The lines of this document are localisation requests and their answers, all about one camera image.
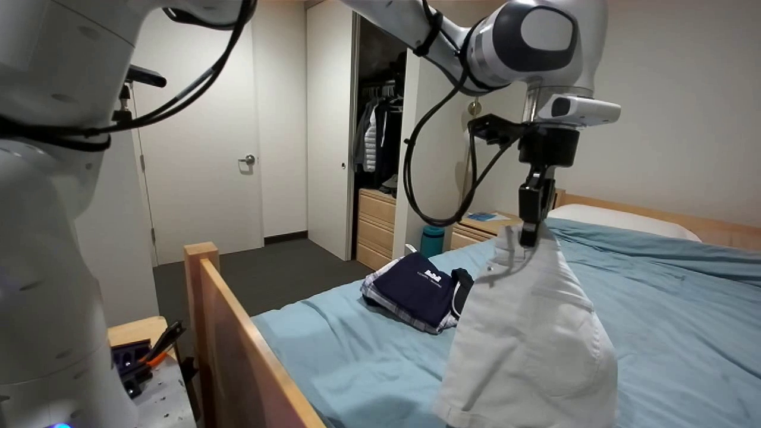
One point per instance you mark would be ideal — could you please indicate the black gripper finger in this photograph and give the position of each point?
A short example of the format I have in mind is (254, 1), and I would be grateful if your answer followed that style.
(530, 214)
(543, 204)

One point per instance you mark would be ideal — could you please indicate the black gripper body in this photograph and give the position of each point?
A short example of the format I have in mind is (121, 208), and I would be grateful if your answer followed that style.
(546, 147)

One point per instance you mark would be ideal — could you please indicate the white shorts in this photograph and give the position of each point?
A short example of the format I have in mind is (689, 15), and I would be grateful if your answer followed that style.
(530, 348)

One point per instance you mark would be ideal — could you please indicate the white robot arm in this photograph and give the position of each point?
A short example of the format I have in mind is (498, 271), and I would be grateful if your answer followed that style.
(62, 64)

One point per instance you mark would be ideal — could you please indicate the white pillow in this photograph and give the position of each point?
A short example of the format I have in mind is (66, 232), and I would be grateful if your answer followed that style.
(625, 219)

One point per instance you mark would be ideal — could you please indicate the wooden nightstand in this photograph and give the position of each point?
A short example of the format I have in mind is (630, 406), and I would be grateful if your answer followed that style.
(480, 227)

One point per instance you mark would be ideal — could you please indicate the teal water bottle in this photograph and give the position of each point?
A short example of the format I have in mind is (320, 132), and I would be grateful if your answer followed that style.
(432, 241)

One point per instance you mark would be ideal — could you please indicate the black rolled garment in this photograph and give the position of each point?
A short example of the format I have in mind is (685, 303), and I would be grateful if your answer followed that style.
(461, 292)

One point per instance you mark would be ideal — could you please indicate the navy folded shirt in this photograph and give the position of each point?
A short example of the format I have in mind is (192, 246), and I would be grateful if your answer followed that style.
(412, 291)

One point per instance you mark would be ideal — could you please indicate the wooden dresser drawers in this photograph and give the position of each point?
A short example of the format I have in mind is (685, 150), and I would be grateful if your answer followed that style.
(375, 229)

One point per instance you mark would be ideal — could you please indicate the hanging closet clothes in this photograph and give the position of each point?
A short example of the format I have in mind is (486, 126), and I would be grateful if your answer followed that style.
(377, 144)

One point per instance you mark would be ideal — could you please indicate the light blue bed sheet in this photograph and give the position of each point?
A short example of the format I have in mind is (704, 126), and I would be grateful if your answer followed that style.
(684, 320)

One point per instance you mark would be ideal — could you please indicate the white room door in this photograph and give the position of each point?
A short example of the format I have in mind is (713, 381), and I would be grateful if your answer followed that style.
(200, 165)

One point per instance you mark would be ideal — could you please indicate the small wooden side table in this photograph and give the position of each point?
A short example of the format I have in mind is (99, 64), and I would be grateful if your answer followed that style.
(137, 330)

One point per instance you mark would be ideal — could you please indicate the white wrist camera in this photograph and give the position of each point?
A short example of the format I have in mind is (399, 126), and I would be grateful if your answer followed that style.
(582, 110)

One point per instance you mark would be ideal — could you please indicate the wooden bed frame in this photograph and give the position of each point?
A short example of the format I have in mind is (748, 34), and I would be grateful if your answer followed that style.
(247, 385)

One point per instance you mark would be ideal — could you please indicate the black camera on stand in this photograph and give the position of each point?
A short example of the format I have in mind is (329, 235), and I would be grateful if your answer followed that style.
(135, 75)

